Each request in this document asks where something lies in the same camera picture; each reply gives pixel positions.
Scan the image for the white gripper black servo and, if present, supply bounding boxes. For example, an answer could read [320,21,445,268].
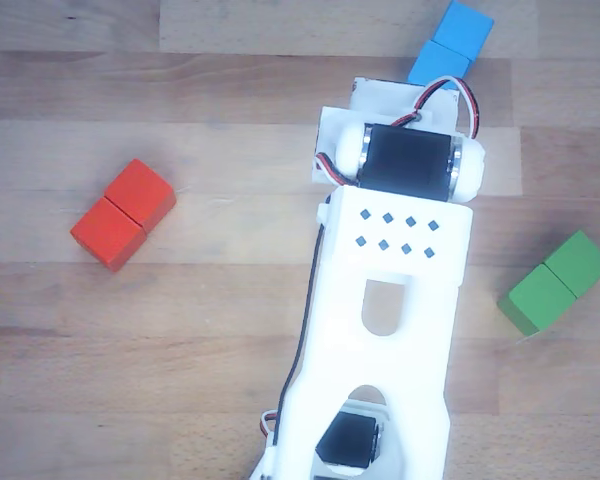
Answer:
[350,76,464,135]

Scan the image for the long blue block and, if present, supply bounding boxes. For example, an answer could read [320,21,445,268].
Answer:
[406,0,496,92]

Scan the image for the long green block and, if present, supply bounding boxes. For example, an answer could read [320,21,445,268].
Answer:
[496,229,600,337]

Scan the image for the long red block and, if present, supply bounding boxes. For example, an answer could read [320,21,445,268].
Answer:
[69,158,177,273]

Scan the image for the red white black servo cable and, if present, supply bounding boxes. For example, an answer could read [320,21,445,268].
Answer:
[393,74,482,140]

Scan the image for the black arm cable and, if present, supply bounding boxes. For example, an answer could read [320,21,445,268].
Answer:
[271,222,330,446]

